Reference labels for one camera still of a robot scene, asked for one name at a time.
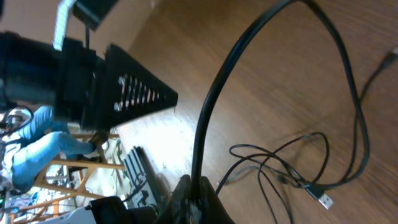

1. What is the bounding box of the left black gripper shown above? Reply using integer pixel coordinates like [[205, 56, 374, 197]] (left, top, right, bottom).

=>
[[54, 37, 178, 129]]

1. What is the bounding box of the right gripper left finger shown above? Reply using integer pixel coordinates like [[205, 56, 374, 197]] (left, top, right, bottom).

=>
[[155, 174, 194, 224]]

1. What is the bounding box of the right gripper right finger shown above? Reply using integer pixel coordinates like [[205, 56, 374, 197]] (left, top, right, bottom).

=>
[[195, 176, 234, 224]]

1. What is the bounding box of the person in blue jeans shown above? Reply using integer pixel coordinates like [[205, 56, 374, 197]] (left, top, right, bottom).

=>
[[1, 106, 107, 193]]

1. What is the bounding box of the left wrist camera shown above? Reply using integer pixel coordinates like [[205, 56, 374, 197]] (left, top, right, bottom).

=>
[[52, 0, 121, 52]]

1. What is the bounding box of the wooden stool frame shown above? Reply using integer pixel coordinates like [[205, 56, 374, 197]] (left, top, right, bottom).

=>
[[2, 149, 125, 224]]

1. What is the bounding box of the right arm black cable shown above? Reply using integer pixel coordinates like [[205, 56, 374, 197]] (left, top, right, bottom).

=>
[[190, 0, 371, 200]]

